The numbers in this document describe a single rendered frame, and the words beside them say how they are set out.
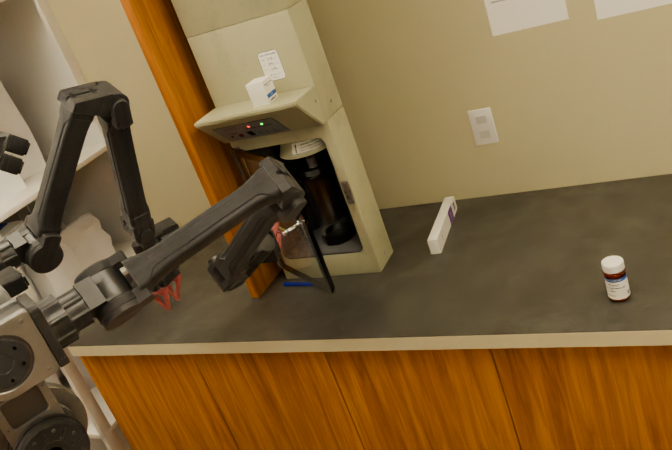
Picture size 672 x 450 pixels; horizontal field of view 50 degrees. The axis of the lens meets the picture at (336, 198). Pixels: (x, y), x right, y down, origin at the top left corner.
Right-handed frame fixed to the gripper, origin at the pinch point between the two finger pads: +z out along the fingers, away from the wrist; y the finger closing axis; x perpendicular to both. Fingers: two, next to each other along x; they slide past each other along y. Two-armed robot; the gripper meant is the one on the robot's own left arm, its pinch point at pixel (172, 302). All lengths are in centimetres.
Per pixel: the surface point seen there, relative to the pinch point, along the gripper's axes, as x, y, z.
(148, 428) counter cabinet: 43, 6, 52
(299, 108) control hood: -46, 22, -39
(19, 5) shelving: 83, 74, -84
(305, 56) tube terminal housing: -46, 33, -49
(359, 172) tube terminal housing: -46, 40, -12
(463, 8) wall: -75, 76, -42
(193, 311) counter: 13.3, 18.3, 15.6
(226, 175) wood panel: -8.8, 31.7, -21.3
